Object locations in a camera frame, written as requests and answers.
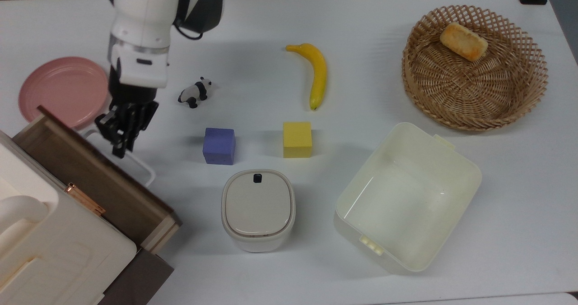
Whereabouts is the small panda figurine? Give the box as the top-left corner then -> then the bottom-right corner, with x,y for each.
177,77 -> 213,109

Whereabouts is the orange latch strip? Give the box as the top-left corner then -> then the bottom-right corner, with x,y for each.
63,183 -> 107,216

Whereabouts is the purple cube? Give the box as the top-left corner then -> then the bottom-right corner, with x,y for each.
202,127 -> 236,166

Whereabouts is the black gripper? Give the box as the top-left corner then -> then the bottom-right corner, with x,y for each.
94,66 -> 159,159

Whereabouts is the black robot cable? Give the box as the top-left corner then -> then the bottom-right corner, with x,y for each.
173,18 -> 205,41

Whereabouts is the wooden drawer with white handle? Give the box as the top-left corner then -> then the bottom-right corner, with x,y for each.
13,106 -> 183,254

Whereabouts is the woven wicker basket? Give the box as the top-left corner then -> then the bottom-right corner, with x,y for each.
401,5 -> 549,132

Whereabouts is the yellow toy banana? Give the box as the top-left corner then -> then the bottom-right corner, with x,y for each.
285,43 -> 327,111

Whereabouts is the cream open plastic bin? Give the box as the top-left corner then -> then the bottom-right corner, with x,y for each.
334,122 -> 482,274

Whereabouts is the small beige lidded trash can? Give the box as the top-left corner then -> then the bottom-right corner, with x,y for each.
221,169 -> 296,253

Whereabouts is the pink plastic plate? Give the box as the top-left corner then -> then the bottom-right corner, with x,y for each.
18,56 -> 110,129

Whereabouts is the toy bread loaf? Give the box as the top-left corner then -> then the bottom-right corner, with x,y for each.
439,22 -> 489,62

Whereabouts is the yellow cube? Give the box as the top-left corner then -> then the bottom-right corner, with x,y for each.
283,121 -> 313,159

